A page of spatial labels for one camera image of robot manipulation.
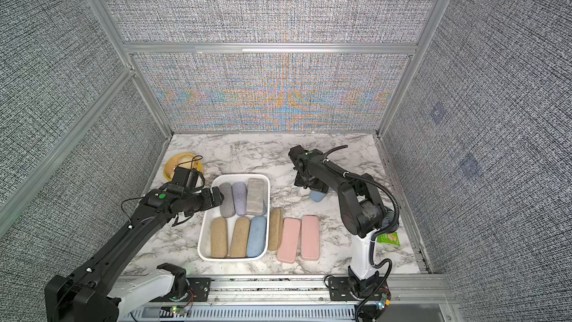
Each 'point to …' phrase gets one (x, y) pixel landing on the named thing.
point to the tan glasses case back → (239, 244)
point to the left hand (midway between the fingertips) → (217, 198)
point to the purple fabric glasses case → (240, 197)
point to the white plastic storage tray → (204, 245)
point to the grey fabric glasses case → (227, 207)
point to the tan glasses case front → (275, 228)
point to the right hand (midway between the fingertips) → (311, 180)
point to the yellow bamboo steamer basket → (183, 160)
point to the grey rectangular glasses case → (256, 197)
